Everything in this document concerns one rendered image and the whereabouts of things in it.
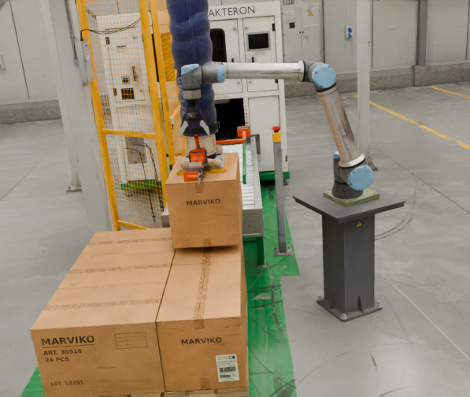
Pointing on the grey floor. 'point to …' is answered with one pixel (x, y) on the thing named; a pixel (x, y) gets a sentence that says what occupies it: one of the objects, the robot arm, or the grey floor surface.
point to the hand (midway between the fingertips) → (194, 137)
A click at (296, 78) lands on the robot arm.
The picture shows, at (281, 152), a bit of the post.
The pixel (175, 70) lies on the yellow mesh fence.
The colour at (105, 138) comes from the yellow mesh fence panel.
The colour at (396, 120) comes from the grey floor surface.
